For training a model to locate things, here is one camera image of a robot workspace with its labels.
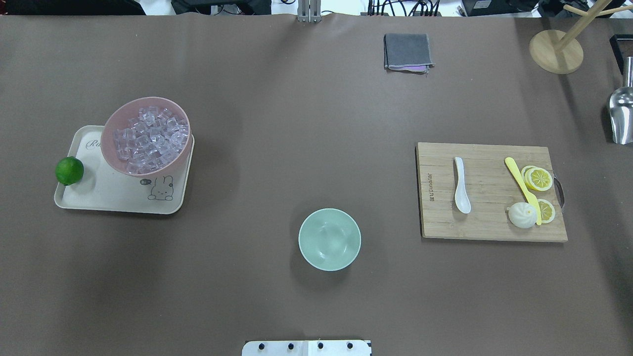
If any bamboo cutting board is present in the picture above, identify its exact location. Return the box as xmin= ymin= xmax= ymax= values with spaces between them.
xmin=416 ymin=142 xmax=568 ymax=242

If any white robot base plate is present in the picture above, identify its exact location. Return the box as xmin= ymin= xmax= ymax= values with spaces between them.
xmin=241 ymin=339 xmax=372 ymax=356

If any metal ice scoop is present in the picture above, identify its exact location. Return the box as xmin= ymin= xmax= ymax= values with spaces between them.
xmin=609 ymin=56 xmax=633 ymax=145

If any grey folded cloth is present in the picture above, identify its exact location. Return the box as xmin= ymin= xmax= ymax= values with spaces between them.
xmin=383 ymin=33 xmax=436 ymax=74

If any white ceramic spoon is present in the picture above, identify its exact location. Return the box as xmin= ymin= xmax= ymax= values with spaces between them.
xmin=453 ymin=156 xmax=472 ymax=214

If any lower lemon slice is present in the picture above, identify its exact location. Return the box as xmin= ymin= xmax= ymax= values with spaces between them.
xmin=537 ymin=199 xmax=556 ymax=224

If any mint green bowl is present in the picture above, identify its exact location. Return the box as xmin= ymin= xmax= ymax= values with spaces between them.
xmin=298 ymin=208 xmax=362 ymax=272

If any wooden mug tree stand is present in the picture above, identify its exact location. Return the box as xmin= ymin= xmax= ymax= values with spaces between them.
xmin=529 ymin=0 xmax=633 ymax=75

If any pink bowl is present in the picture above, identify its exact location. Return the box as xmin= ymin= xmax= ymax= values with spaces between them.
xmin=101 ymin=96 xmax=194 ymax=178

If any green lime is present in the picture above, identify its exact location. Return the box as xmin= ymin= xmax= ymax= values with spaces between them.
xmin=55 ymin=156 xmax=85 ymax=185

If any yellow plastic knife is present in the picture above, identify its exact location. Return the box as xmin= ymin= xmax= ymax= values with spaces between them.
xmin=504 ymin=156 xmax=542 ymax=226

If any upper lemon slice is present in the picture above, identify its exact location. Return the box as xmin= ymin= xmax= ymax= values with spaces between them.
xmin=521 ymin=165 xmax=553 ymax=191

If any clear ice cubes pile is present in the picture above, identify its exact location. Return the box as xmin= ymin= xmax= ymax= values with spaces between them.
xmin=112 ymin=105 xmax=192 ymax=175

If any lemon slice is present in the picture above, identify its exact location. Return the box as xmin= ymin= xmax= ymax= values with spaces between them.
xmin=537 ymin=199 xmax=556 ymax=224
xmin=521 ymin=165 xmax=553 ymax=191

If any cream rabbit tray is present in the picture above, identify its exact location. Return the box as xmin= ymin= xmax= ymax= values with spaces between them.
xmin=54 ymin=125 xmax=193 ymax=215

